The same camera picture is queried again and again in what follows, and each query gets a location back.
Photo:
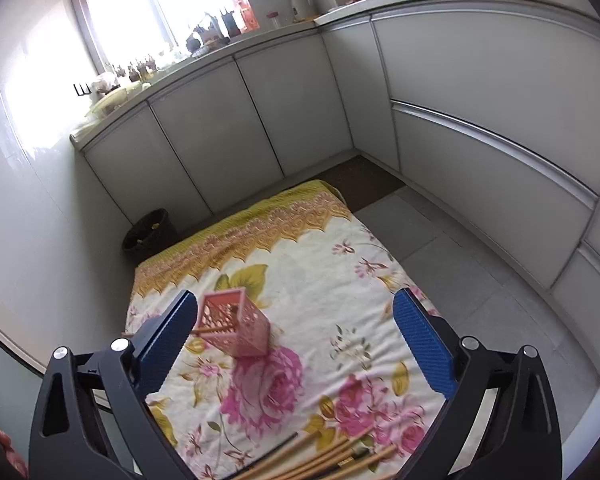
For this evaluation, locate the white kitchen cabinet run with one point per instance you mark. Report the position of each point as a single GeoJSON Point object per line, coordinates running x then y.
{"type": "Point", "coordinates": [480, 110]}
{"type": "Point", "coordinates": [220, 110]}

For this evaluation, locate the red lid jar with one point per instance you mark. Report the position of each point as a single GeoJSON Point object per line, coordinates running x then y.
{"type": "Point", "coordinates": [274, 21]}

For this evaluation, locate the orange package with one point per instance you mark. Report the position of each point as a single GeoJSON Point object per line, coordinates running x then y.
{"type": "Point", "coordinates": [246, 16]}

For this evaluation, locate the black chopstick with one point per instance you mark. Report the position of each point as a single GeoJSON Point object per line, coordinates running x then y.
{"type": "Point", "coordinates": [350, 460]}
{"type": "Point", "coordinates": [265, 452]}

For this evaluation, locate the wooden chopstick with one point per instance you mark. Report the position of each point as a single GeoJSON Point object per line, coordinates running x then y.
{"type": "Point", "coordinates": [212, 330]}

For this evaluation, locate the white electric kettle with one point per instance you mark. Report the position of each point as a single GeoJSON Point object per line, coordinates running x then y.
{"type": "Point", "coordinates": [302, 5]}

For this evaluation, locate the window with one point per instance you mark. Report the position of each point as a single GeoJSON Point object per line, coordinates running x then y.
{"type": "Point", "coordinates": [130, 5]}

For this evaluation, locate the brown floor mat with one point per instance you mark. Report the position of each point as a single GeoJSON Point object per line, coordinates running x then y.
{"type": "Point", "coordinates": [365, 180]}

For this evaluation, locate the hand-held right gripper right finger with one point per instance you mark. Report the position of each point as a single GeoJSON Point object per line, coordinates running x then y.
{"type": "Point", "coordinates": [422, 340]}

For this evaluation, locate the dark woven trash basket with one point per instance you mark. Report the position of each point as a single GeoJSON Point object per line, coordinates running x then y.
{"type": "Point", "coordinates": [150, 240]}

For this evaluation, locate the pink perforated utensil holder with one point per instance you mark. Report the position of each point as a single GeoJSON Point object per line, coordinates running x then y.
{"type": "Point", "coordinates": [235, 325]}

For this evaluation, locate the pile of wooden chopsticks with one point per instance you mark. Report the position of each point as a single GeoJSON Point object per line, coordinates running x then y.
{"type": "Point", "coordinates": [310, 467]}

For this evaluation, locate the pink patterned cloth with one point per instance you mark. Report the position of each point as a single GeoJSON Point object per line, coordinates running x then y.
{"type": "Point", "coordinates": [5, 452]}

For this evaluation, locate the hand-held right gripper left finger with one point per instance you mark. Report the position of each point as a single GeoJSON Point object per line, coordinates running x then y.
{"type": "Point", "coordinates": [165, 340]}

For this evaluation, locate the row of small bottles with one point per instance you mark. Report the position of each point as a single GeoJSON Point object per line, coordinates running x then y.
{"type": "Point", "coordinates": [135, 67]}

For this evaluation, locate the floral blanket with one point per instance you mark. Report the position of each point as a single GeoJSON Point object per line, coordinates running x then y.
{"type": "Point", "coordinates": [305, 285]}

